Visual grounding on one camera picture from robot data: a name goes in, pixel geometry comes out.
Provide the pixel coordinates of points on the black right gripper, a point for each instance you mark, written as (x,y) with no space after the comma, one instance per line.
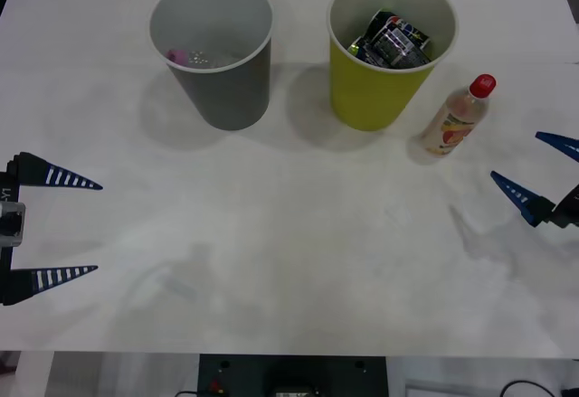
(569,209)

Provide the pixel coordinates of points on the clear bottle with pink cap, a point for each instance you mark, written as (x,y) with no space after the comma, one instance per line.
(199,59)

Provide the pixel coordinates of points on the yellow-green plastic bin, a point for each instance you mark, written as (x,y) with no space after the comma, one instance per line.
(371,98)

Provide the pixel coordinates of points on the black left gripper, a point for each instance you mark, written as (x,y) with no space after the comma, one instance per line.
(9,189)

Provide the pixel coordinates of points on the black can with silver print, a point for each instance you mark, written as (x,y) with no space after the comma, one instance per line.
(389,51)

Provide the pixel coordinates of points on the plastic bottle with red cap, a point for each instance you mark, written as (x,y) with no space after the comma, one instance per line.
(454,125)

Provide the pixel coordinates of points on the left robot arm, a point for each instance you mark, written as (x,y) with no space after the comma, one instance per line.
(11,225)

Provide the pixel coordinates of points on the black robot torso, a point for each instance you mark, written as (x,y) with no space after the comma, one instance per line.
(289,376)

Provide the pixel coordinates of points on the grey plastic bin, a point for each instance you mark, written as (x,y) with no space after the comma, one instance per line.
(226,94)

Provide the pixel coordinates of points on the black can with round logo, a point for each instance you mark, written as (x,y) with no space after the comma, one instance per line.
(407,24)

